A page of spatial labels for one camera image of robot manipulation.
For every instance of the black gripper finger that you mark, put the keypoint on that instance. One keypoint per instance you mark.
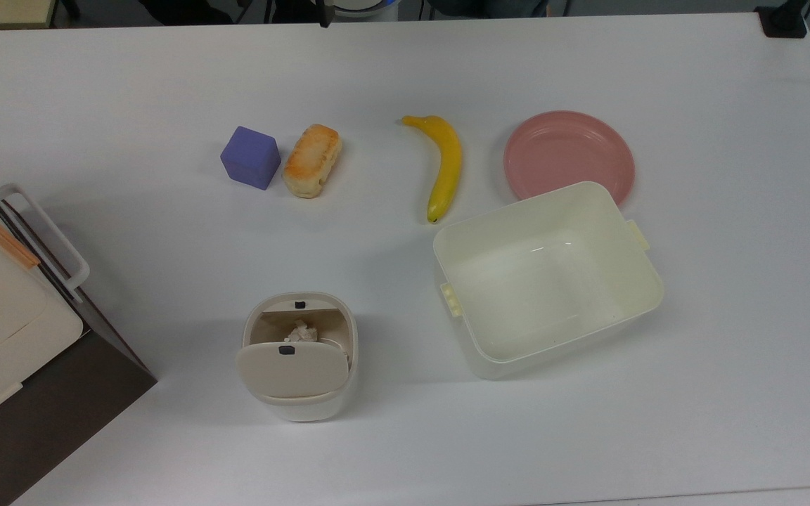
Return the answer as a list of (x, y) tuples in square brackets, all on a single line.
[(325, 14)]

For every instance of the beige trash can lid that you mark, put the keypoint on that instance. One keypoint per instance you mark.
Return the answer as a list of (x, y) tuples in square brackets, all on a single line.
[(292, 372)]

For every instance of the beige trash can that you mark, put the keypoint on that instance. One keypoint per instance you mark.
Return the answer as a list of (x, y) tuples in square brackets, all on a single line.
[(306, 411)]

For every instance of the toasted bread roll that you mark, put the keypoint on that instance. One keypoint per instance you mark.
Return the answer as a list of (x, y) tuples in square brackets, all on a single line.
[(312, 160)]

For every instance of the purple cube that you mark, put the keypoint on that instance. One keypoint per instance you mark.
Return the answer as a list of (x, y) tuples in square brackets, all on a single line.
[(250, 158)]

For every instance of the yellow banana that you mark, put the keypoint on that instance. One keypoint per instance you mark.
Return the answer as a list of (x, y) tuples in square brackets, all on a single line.
[(447, 169)]

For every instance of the pink plate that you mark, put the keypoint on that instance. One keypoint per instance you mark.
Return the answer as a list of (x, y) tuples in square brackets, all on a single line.
[(560, 154)]

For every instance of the crumpled paper scrap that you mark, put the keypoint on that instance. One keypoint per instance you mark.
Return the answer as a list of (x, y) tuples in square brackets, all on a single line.
[(301, 332)]

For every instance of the white plastic storage box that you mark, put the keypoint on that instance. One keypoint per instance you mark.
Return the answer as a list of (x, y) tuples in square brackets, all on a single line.
[(553, 281)]

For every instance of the black table clamp block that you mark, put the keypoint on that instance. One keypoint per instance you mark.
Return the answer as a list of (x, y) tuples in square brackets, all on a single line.
[(781, 20)]

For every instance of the white oven appliance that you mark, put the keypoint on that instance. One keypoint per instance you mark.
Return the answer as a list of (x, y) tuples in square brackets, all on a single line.
[(60, 407)]

